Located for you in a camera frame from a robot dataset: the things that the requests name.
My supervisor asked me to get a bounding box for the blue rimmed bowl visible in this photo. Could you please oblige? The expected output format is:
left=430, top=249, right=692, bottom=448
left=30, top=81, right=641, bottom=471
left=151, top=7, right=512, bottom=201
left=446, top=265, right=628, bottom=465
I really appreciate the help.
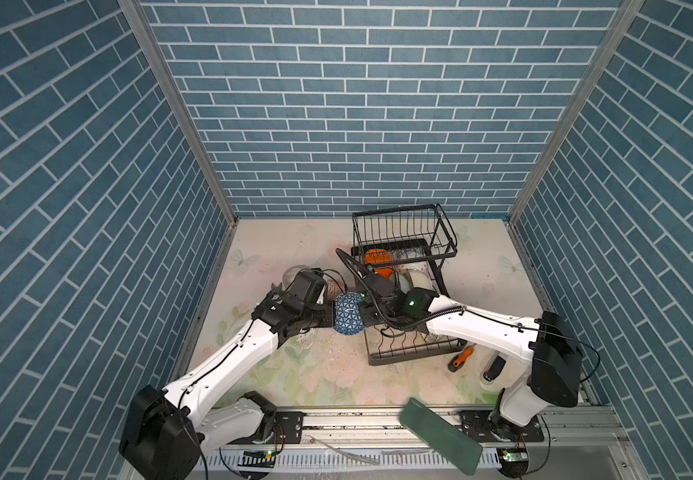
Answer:
left=334, top=292, right=365, bottom=336

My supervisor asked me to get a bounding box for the orange plastic bowl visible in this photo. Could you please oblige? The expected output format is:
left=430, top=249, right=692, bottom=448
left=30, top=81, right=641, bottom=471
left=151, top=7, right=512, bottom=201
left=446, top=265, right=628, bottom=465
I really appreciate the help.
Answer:
left=365, top=248, right=394, bottom=280

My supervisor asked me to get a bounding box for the cream bowl striped outside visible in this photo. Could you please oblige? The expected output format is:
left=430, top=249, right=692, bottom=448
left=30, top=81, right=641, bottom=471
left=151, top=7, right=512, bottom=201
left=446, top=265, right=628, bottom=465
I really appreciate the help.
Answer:
left=408, top=269, right=437, bottom=292

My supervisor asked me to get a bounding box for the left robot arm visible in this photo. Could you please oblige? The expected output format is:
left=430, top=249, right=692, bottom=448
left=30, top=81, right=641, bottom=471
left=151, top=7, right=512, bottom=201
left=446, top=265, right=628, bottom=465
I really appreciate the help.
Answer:
left=118, top=269, right=334, bottom=479

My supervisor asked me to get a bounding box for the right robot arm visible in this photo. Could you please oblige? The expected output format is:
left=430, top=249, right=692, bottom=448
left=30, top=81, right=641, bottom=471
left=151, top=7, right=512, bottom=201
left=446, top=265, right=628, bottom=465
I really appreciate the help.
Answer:
left=355, top=271, right=582, bottom=427

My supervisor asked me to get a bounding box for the black and white marker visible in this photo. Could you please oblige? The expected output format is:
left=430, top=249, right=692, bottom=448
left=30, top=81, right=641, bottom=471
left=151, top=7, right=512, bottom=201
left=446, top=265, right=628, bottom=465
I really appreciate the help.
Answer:
left=482, top=355, right=506, bottom=383

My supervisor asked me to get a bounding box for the dark green rectangular tray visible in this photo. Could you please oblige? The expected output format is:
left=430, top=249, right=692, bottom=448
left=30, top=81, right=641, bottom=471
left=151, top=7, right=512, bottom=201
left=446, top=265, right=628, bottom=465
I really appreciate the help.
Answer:
left=399, top=398, right=483, bottom=476

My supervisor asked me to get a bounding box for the black wire dish rack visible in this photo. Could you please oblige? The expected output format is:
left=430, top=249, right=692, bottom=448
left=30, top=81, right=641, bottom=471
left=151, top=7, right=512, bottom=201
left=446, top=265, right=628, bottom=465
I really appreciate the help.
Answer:
left=351, top=204, right=466, bottom=367

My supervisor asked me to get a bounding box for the orange handled screwdriver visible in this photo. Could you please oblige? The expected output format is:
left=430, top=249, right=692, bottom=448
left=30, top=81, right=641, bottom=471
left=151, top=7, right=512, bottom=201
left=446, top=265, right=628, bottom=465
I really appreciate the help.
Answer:
left=448, top=346, right=474, bottom=372

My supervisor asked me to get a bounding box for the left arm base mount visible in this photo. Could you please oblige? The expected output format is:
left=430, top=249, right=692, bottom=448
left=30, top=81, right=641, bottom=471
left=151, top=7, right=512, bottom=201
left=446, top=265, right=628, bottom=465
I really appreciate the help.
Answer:
left=230, top=391, right=304, bottom=445

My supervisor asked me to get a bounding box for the aluminium front rail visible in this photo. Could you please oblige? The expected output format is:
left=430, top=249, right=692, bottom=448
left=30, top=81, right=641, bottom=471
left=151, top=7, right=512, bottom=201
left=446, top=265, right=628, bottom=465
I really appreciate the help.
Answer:
left=132, top=406, right=630, bottom=451

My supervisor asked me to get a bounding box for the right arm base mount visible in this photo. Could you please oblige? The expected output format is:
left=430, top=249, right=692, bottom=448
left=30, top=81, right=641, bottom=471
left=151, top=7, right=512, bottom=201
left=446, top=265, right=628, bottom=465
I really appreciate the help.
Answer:
left=459, top=390, right=545, bottom=444

